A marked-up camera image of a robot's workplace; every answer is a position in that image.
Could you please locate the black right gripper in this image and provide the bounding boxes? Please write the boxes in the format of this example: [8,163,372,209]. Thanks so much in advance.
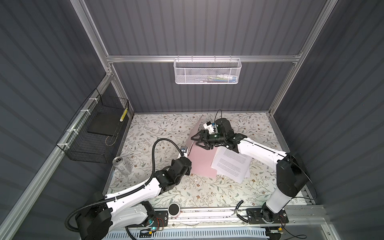
[191,130,226,149]

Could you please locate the pink file folder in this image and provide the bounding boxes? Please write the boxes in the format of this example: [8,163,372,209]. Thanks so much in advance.
[186,115,217,179]

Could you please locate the printed white paper sheet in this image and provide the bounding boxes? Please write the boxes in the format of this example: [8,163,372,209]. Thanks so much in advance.
[211,147,252,184]

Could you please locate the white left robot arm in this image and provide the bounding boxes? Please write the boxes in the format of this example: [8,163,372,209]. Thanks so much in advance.
[75,157,192,240]

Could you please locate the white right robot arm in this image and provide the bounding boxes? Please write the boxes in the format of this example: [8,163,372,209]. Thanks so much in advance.
[190,118,310,224]

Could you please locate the white beverage can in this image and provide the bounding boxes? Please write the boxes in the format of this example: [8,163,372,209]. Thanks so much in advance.
[113,157,132,176]

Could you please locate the white perforated vent strip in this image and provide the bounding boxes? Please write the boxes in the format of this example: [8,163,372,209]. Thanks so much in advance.
[103,227,269,240]

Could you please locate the yellow marker pen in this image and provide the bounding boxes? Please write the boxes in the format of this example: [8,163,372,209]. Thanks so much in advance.
[120,108,129,122]

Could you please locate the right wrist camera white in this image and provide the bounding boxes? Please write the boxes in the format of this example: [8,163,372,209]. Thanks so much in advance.
[203,122,217,135]

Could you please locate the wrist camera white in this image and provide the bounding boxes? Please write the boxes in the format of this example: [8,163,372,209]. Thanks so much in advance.
[203,122,217,135]
[180,146,189,158]

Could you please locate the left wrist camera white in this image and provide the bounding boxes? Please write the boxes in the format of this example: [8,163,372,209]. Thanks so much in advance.
[180,146,189,158]

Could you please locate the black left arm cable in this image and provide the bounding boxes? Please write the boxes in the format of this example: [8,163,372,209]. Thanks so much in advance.
[65,137,184,233]

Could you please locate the white wire mesh basket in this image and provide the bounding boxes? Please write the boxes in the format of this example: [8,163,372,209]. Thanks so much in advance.
[173,58,242,85]

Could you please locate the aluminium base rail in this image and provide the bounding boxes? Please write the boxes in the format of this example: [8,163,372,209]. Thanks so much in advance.
[89,205,328,229]

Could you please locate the black handled pliers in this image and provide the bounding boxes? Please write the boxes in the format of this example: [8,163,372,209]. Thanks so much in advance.
[233,200,249,223]

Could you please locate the black wire mesh basket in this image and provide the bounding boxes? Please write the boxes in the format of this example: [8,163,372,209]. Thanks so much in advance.
[57,91,130,164]

